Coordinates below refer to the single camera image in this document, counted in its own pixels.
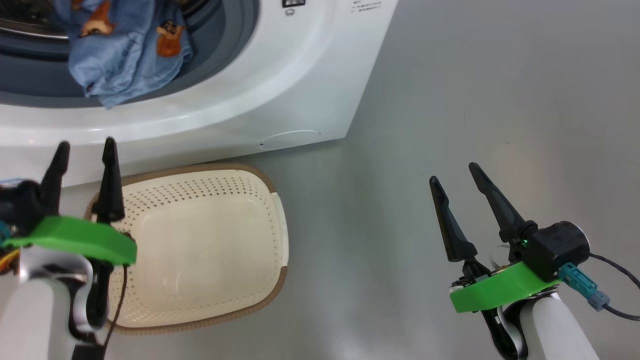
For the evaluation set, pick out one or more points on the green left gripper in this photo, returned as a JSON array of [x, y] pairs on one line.
[[80, 240]]

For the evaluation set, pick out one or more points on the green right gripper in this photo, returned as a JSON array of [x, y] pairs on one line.
[[495, 290]]

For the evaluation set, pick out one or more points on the blue garment small cartoon prints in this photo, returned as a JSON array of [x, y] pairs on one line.
[[125, 60]]

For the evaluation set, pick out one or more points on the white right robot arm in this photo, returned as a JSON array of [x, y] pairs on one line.
[[555, 330]]

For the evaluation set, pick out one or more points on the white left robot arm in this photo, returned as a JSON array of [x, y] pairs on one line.
[[35, 310]]

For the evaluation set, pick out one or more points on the white front-load washing machine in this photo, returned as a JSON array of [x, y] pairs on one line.
[[280, 65]]

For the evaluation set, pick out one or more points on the blue energy label sticker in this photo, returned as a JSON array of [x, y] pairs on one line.
[[12, 181]]

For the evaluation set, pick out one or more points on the cream perforated laundry basket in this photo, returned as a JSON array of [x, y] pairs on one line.
[[200, 250]]

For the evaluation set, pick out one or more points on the round filter cover flap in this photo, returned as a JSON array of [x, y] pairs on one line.
[[290, 140]]

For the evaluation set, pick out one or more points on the small printed text label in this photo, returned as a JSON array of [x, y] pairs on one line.
[[366, 5]]

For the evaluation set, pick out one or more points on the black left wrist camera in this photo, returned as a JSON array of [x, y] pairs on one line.
[[20, 205]]

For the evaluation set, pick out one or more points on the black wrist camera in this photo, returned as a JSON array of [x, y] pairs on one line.
[[20, 205], [557, 247]]

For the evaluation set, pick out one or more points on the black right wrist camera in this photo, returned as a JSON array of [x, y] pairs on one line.
[[557, 247]]

